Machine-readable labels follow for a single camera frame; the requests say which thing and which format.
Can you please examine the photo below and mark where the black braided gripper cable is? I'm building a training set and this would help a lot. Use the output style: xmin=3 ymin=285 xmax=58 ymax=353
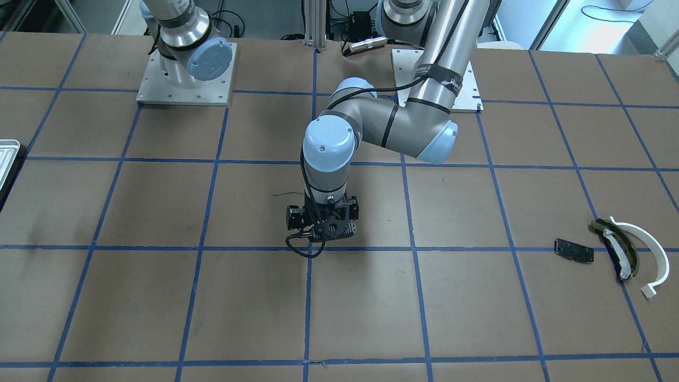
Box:
xmin=285 ymin=0 xmax=470 ymax=259

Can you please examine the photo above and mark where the white plastic tray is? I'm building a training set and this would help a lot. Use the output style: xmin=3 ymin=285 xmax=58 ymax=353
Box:
xmin=1 ymin=140 xmax=20 ymax=189

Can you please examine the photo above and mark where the dark green curved part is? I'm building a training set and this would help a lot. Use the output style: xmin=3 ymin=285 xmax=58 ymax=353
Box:
xmin=591 ymin=219 xmax=639 ymax=281

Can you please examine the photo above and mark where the aluminium extrusion post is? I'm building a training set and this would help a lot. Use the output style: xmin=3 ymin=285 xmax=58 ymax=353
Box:
xmin=303 ymin=0 xmax=328 ymax=50

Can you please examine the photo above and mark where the black flat bracket plate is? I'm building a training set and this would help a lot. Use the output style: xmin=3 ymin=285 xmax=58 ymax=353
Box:
xmin=554 ymin=238 xmax=594 ymax=263

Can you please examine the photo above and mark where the white curved plastic part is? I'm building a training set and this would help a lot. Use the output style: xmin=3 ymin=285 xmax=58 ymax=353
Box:
xmin=610 ymin=216 xmax=670 ymax=298

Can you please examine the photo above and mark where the silver metal connector block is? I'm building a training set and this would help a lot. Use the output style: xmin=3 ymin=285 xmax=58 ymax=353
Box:
xmin=342 ymin=36 xmax=388 ymax=57

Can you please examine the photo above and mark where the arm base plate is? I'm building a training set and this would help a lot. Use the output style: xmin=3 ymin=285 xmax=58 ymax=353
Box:
xmin=136 ymin=37 xmax=237 ymax=106
xmin=392 ymin=49 xmax=483 ymax=114

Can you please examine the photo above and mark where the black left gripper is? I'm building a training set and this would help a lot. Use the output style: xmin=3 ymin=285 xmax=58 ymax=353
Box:
xmin=286 ymin=195 xmax=359 ymax=242

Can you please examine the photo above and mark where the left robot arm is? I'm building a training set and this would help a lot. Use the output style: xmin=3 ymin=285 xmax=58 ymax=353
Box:
xmin=286 ymin=1 xmax=489 ymax=242

